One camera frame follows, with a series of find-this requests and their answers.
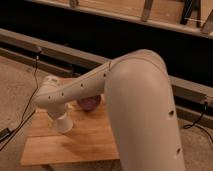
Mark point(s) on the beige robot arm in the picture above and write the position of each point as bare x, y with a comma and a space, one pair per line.
140, 104

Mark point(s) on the dark purple bowl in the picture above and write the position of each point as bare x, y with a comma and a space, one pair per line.
89, 103

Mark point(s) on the wooden board table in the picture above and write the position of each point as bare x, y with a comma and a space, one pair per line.
89, 140

